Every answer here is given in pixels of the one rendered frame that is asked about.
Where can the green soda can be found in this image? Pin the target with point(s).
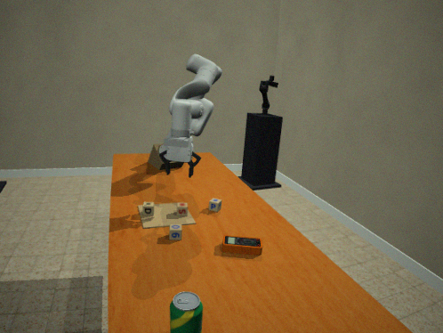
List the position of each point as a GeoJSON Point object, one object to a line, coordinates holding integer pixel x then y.
{"type": "Point", "coordinates": [186, 312]}

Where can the beige mat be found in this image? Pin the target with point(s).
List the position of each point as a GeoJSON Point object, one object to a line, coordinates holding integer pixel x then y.
{"type": "Point", "coordinates": [164, 215]}

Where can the orange pocket multimeter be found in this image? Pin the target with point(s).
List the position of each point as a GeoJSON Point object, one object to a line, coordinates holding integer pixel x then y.
{"type": "Point", "coordinates": [242, 245]}

